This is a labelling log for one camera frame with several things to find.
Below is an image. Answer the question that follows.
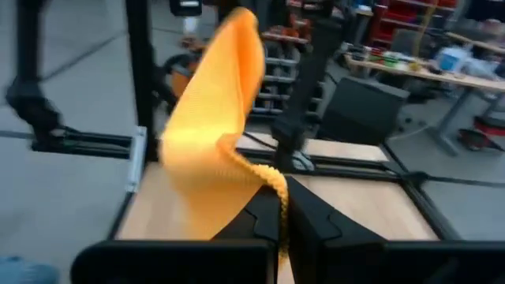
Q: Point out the orange microfiber towel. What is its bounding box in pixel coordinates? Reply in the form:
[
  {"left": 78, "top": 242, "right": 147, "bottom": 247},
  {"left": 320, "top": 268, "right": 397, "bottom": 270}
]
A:
[{"left": 157, "top": 6, "right": 291, "bottom": 265}]

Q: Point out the red shelf rack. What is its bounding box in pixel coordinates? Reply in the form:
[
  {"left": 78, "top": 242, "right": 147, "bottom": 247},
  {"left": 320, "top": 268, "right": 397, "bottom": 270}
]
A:
[{"left": 366, "top": 0, "right": 461, "bottom": 50}]

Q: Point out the large black box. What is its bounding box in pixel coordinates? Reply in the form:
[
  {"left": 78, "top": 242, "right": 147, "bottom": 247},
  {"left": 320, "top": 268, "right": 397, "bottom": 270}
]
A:
[{"left": 315, "top": 77, "right": 411, "bottom": 147}]

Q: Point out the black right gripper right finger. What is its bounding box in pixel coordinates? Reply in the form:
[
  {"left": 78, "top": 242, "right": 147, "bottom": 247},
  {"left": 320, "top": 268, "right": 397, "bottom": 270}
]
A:
[{"left": 286, "top": 176, "right": 387, "bottom": 244}]

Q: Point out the long wooden desk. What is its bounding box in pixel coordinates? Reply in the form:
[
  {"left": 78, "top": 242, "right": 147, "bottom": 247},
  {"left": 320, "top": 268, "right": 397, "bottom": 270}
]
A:
[{"left": 345, "top": 31, "right": 505, "bottom": 157}]

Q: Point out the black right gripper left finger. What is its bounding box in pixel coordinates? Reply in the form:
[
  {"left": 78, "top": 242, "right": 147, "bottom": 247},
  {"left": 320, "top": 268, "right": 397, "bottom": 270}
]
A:
[{"left": 212, "top": 185, "right": 283, "bottom": 242}]

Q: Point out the orange round device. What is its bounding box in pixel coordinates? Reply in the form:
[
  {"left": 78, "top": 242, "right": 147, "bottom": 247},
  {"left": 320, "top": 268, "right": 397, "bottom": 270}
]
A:
[{"left": 163, "top": 53, "right": 203, "bottom": 99}]

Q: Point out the blurry blue object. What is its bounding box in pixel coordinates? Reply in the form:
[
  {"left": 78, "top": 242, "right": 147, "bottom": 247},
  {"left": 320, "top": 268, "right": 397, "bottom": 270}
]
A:
[{"left": 0, "top": 256, "right": 61, "bottom": 284}]

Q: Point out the white metal bracket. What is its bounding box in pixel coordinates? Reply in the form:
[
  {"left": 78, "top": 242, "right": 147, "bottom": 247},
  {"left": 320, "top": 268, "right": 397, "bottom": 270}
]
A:
[{"left": 125, "top": 125, "right": 148, "bottom": 194}]

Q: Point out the grey metal shelf rack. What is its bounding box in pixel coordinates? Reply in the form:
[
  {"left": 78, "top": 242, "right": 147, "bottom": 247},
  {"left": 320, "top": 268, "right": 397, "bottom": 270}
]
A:
[{"left": 252, "top": 31, "right": 328, "bottom": 121}]

